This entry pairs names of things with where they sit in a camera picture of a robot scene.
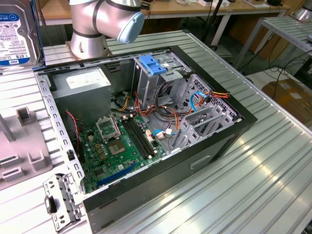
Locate red yellow power wire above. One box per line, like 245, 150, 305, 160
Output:
204, 89, 231, 104

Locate hard disk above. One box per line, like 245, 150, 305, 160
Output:
0, 0, 47, 72

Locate grey metal disk bay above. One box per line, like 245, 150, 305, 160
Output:
170, 73, 244, 154

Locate black RAM slot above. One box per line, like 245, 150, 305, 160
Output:
127, 116, 156, 158
124, 117, 153, 159
121, 118, 151, 160
130, 115, 158, 156

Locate grey optical drive cage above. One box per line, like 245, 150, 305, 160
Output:
133, 52, 193, 110

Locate CPU socket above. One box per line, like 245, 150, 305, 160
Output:
107, 138, 127, 156

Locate blue plastic drive latch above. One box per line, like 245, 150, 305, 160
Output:
139, 55, 166, 76

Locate metal socket cover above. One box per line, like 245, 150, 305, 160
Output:
95, 116, 122, 143

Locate green motherboard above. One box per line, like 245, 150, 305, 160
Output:
79, 114, 168, 195

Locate black PC case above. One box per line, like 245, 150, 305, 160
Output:
32, 45, 258, 234

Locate blue expansion slot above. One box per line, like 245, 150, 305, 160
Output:
97, 162, 137, 188

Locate grey power supply unit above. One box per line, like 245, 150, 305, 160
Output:
50, 67, 112, 125

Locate wooden desk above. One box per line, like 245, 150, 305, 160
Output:
39, 0, 291, 47

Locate small white box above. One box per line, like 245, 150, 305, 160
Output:
197, 0, 230, 7

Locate flat cardboard box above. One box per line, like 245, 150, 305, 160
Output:
262, 78, 312, 125

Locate grey parts rack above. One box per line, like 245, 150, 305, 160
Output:
0, 106, 54, 192

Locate orange black wire bundle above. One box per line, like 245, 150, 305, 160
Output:
133, 81, 195, 134

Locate yellow black power wires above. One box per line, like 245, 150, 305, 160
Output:
111, 91, 134, 113

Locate blue data wire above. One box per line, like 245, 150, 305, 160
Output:
153, 92, 211, 140

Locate red black fan wire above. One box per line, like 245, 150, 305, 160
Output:
65, 110, 85, 153

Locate metal hinged rear bracket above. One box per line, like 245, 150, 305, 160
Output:
42, 172, 86, 232

